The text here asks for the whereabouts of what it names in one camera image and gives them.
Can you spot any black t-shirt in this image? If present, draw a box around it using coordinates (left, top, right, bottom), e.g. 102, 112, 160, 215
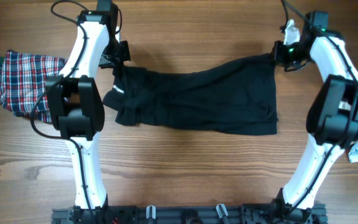
103, 54, 278, 136

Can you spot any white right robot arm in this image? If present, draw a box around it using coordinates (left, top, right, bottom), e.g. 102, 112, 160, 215
268, 11, 358, 223

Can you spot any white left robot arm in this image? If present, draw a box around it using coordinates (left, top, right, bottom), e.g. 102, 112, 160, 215
46, 1, 131, 223

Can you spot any plaid folded shirt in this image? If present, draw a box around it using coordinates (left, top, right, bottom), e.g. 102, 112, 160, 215
0, 50, 67, 118

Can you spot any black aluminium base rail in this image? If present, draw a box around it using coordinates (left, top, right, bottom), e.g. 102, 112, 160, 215
51, 204, 328, 224

